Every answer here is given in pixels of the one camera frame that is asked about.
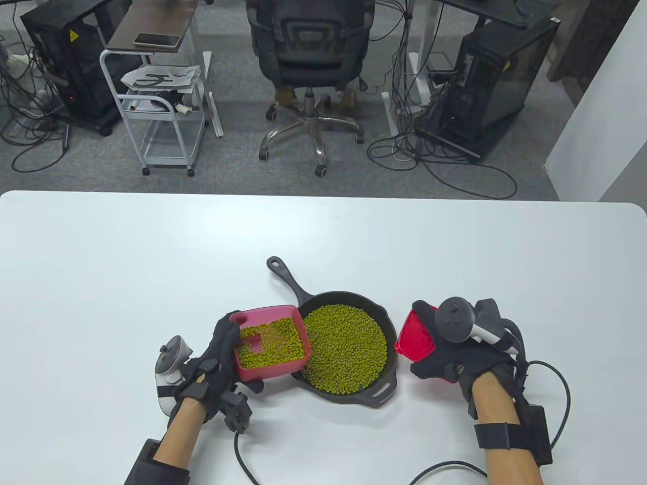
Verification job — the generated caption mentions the person's left hand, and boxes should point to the person's left hand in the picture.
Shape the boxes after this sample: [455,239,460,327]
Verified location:
[171,311,264,423]

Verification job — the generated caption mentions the person's right hand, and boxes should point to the person's right hand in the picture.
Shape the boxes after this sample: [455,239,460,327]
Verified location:
[409,301,530,406]

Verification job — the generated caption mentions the red plastic container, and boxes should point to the red plastic container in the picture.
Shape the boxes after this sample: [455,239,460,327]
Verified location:
[230,305,312,383]

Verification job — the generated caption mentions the red plastic lid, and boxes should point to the red plastic lid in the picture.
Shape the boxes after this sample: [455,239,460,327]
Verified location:
[394,306,458,384]

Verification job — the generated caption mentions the black frying pan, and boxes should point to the black frying pan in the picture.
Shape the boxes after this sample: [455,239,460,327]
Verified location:
[266,256,398,409]

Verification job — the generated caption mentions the green mung beans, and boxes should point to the green mung beans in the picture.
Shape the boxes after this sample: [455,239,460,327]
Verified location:
[237,303,389,395]

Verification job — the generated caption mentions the black forearm sensor box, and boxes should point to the black forearm sensor box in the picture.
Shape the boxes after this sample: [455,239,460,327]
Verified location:
[124,439,190,485]

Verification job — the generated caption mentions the person's left forearm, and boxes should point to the person's left forearm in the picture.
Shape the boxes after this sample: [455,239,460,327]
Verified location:
[153,399,208,465]

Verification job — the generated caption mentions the grey white handheld controller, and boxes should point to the grey white handheld controller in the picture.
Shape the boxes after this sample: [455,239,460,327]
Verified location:
[436,297,521,354]
[154,335,193,415]

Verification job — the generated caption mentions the black wrist band with box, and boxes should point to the black wrist band with box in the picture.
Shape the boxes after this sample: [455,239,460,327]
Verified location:
[474,404,554,465]

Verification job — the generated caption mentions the white rolling cart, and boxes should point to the white rolling cart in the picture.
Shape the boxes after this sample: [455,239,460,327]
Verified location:
[99,49,209,177]

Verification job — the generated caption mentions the white desk leg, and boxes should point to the white desk leg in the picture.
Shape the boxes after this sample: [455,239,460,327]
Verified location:
[383,0,436,137]
[202,51,224,138]

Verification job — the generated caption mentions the white handheld device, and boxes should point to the white handheld device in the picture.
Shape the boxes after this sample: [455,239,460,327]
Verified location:
[124,96,175,113]

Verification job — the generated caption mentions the black computer tower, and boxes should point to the black computer tower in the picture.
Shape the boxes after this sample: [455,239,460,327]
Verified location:
[415,15,562,162]
[20,0,133,137]

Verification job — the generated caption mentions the white printed papers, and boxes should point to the white printed papers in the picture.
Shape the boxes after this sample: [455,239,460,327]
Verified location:
[120,64,202,94]

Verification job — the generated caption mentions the black smartphone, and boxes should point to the black smartphone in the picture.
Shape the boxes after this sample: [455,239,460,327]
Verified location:
[133,33,181,50]

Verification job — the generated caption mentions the black mesh office chair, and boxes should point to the black mesh office chair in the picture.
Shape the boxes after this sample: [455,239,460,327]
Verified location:
[245,0,377,177]

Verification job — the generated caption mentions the black desk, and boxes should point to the black desk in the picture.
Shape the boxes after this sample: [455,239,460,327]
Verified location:
[435,0,554,28]

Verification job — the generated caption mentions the brown wooden side table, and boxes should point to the brown wooden side table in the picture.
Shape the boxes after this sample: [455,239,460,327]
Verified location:
[106,0,200,54]

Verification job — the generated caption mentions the white power strip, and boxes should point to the white power strip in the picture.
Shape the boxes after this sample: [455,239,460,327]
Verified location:
[0,53,31,76]

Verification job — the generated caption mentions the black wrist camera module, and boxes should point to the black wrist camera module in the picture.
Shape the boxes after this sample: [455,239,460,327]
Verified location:
[219,389,252,434]

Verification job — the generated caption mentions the tangle of black floor cables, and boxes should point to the tangle of black floor cables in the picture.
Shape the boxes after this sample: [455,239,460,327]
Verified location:
[0,15,71,172]
[366,51,519,200]

